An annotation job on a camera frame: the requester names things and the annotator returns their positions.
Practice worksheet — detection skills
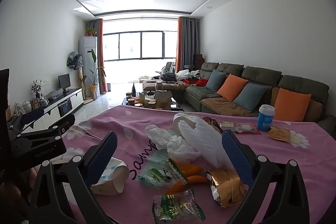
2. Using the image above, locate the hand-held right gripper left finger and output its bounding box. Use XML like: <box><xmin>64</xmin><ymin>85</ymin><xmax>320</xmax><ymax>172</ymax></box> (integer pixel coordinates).
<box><xmin>29</xmin><ymin>132</ymin><xmax>124</xmax><ymax>224</ymax></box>

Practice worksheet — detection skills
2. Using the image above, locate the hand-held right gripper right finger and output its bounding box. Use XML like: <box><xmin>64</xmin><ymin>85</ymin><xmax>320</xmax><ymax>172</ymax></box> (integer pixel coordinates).
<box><xmin>221</xmin><ymin>130</ymin><xmax>310</xmax><ymax>224</ymax></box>

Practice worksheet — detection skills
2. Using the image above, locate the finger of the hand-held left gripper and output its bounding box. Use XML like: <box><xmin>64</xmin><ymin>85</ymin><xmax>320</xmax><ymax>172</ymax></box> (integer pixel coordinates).
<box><xmin>10</xmin><ymin>114</ymin><xmax>76</xmax><ymax>147</ymax></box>
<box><xmin>7</xmin><ymin>107</ymin><xmax>46</xmax><ymax>134</ymax></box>

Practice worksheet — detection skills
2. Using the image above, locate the blue-dotted paper cup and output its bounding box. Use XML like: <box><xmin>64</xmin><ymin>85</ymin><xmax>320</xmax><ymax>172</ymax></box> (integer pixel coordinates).
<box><xmin>91</xmin><ymin>157</ymin><xmax>130</xmax><ymax>195</ymax></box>

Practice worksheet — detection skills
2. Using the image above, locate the green clear snack wrapper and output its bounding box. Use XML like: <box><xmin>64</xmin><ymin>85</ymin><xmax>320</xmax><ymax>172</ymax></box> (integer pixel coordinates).
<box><xmin>138</xmin><ymin>157</ymin><xmax>174</xmax><ymax>188</ymax></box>

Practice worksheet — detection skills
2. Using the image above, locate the person's left hand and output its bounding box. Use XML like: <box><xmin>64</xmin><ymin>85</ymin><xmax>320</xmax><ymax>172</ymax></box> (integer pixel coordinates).
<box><xmin>0</xmin><ymin>168</ymin><xmax>40</xmax><ymax>224</ymax></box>

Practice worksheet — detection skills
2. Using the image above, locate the black cabinet appliance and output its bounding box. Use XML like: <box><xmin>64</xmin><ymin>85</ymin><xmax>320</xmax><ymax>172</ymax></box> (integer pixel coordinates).
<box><xmin>58</xmin><ymin>101</ymin><xmax>72</xmax><ymax>117</ymax></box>

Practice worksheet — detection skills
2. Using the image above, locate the grey plastic bag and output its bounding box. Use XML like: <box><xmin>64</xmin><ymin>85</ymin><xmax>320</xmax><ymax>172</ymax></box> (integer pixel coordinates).
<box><xmin>47</xmin><ymin>89</ymin><xmax>63</xmax><ymax>101</ymax></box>

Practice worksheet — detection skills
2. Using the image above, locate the gold foil wrapper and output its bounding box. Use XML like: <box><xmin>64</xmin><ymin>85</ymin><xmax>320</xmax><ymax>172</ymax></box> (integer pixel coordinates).
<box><xmin>206</xmin><ymin>169</ymin><xmax>249</xmax><ymax>208</ymax></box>

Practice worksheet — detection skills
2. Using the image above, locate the pink printed blanket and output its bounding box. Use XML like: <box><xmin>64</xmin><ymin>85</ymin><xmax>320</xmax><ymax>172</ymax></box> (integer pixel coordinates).
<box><xmin>50</xmin><ymin>105</ymin><xmax>336</xmax><ymax>224</ymax></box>

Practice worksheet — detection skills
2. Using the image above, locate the white TV cabinet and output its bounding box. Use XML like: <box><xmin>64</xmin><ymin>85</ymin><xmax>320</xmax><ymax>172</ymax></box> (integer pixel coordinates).
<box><xmin>5</xmin><ymin>88</ymin><xmax>84</xmax><ymax>135</ymax></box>

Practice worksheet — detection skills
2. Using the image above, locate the brown shiny wrapper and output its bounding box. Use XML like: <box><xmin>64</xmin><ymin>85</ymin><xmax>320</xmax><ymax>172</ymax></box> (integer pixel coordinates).
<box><xmin>202</xmin><ymin>116</ymin><xmax>223</xmax><ymax>135</ymax></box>

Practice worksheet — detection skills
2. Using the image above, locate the orange peel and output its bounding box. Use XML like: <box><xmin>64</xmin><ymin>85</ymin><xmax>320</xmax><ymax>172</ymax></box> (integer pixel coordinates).
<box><xmin>187</xmin><ymin>174</ymin><xmax>208</xmax><ymax>185</ymax></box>
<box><xmin>165</xmin><ymin>180</ymin><xmax>190</xmax><ymax>195</ymax></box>

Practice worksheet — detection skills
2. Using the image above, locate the black monitor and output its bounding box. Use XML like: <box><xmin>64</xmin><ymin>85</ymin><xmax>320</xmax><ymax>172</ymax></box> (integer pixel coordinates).
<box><xmin>58</xmin><ymin>73</ymin><xmax>71</xmax><ymax>94</ymax></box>

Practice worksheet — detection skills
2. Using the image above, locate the blue cup with white lid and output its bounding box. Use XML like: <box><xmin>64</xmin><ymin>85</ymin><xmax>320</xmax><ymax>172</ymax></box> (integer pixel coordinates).
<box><xmin>258</xmin><ymin>105</ymin><xmax>276</xmax><ymax>132</ymax></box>

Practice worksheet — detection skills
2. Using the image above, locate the gold pastry packet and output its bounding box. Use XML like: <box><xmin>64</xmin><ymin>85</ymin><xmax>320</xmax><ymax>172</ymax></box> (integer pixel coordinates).
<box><xmin>266</xmin><ymin>126</ymin><xmax>301</xmax><ymax>144</ymax></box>

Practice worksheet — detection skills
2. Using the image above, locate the large-leaf potted plant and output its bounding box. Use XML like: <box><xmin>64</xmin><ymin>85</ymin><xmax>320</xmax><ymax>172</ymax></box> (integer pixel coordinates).
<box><xmin>88</xmin><ymin>49</ymin><xmax>107</xmax><ymax>100</ymax></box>

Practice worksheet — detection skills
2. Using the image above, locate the blue cushion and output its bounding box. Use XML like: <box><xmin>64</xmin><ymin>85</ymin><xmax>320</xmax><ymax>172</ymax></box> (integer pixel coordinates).
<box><xmin>233</xmin><ymin>82</ymin><xmax>268</xmax><ymax>112</ymax></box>
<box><xmin>205</xmin><ymin>69</ymin><xmax>227</xmax><ymax>92</ymax></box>

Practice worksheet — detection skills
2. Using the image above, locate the white plastic bag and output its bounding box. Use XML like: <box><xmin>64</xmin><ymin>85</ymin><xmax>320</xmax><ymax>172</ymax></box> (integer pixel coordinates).
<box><xmin>145</xmin><ymin>124</ymin><xmax>202</xmax><ymax>165</ymax></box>

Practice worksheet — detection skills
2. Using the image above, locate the beige paper cup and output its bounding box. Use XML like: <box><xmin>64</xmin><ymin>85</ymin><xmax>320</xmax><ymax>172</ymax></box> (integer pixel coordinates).
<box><xmin>172</xmin><ymin>113</ymin><xmax>200</xmax><ymax>135</ymax></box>

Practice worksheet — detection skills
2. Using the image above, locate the standing fan with patterned cover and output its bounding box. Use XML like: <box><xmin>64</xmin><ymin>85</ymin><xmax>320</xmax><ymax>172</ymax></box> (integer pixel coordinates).
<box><xmin>66</xmin><ymin>51</ymin><xmax>87</xmax><ymax>102</ymax></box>

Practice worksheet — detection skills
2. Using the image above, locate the orange cushion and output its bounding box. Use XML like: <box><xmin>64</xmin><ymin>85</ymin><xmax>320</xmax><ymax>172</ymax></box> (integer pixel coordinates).
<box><xmin>273</xmin><ymin>88</ymin><xmax>312</xmax><ymax>122</ymax></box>
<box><xmin>217</xmin><ymin>73</ymin><xmax>248</xmax><ymax>102</ymax></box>

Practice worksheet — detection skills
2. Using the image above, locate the white standing air conditioner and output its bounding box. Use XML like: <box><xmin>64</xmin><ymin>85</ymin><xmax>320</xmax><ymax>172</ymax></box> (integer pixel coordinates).
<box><xmin>79</xmin><ymin>36</ymin><xmax>98</xmax><ymax>98</ymax></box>

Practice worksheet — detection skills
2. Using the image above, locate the yellow-seal green snack wrapper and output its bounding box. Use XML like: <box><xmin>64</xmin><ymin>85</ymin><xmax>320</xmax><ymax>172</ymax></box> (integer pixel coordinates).
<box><xmin>152</xmin><ymin>186</ymin><xmax>206</xmax><ymax>224</ymax></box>

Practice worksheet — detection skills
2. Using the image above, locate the black coffee table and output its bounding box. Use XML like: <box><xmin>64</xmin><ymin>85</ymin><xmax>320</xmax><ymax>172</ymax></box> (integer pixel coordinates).
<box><xmin>115</xmin><ymin>94</ymin><xmax>184</xmax><ymax>110</ymax></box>

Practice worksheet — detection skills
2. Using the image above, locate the green sofa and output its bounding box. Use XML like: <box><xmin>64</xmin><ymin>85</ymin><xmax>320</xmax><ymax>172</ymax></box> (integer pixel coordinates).
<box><xmin>184</xmin><ymin>62</ymin><xmax>330</xmax><ymax>123</ymax></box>

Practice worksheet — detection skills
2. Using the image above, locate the beige snack bag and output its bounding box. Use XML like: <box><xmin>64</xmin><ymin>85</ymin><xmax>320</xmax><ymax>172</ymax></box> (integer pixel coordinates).
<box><xmin>154</xmin><ymin>90</ymin><xmax>172</xmax><ymax>109</ymax></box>

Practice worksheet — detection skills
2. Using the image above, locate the grey orange curtain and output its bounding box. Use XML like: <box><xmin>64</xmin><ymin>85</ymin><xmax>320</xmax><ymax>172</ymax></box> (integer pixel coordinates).
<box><xmin>89</xmin><ymin>19</ymin><xmax>108</xmax><ymax>93</ymax></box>
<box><xmin>175</xmin><ymin>17</ymin><xmax>199</xmax><ymax>73</ymax></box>

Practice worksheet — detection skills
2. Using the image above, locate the pile of white clothes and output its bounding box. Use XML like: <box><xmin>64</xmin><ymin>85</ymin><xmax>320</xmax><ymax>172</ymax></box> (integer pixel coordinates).
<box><xmin>176</xmin><ymin>69</ymin><xmax>201</xmax><ymax>80</ymax></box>

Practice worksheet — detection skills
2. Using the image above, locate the brown ottoman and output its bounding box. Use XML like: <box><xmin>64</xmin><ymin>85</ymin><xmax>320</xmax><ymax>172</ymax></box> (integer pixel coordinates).
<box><xmin>142</xmin><ymin>80</ymin><xmax>192</xmax><ymax>104</ymax></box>

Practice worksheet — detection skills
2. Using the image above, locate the white floor fan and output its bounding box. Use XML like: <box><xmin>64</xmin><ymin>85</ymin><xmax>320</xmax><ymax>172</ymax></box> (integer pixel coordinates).
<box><xmin>161</xmin><ymin>61</ymin><xmax>175</xmax><ymax>73</ymax></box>

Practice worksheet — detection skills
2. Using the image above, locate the large window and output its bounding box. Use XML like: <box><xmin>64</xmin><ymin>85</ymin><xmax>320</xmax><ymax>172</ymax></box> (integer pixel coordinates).
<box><xmin>103</xmin><ymin>30</ymin><xmax>177</xmax><ymax>62</ymax></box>

